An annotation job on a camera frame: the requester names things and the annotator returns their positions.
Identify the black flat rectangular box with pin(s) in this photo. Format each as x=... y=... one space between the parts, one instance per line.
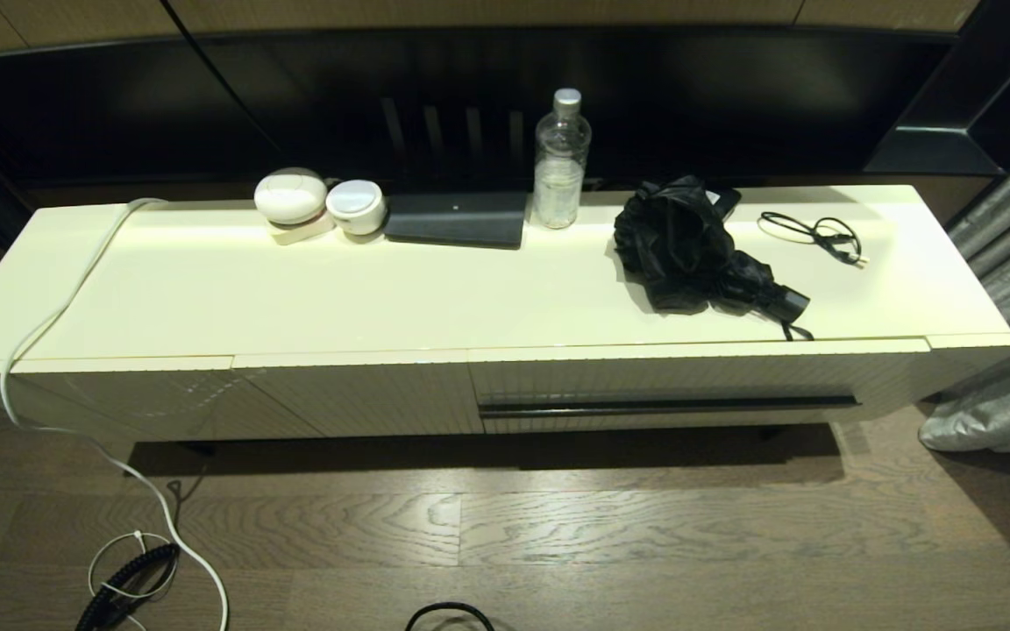
x=457 y=219

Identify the black umbrella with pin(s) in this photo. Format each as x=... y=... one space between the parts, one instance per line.
x=689 y=245

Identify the cream device base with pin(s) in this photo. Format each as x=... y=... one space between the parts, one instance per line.
x=299 y=235

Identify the small black box white label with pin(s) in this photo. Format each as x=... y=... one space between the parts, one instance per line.
x=727 y=200

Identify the white round jar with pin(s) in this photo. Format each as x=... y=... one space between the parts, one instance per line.
x=356 y=206

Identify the large white round device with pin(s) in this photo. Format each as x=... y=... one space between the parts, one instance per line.
x=290 y=197

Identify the cream glossy cabinet door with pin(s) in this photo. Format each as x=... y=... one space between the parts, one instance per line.
x=163 y=394

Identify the black television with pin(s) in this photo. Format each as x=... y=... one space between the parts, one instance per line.
x=645 y=105

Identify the clear plastic water bottle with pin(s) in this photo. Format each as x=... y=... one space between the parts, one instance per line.
x=560 y=175

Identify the white low cabinet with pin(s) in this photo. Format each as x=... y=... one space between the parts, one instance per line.
x=382 y=289

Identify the black glossy wall frame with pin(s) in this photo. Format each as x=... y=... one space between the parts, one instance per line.
x=935 y=140

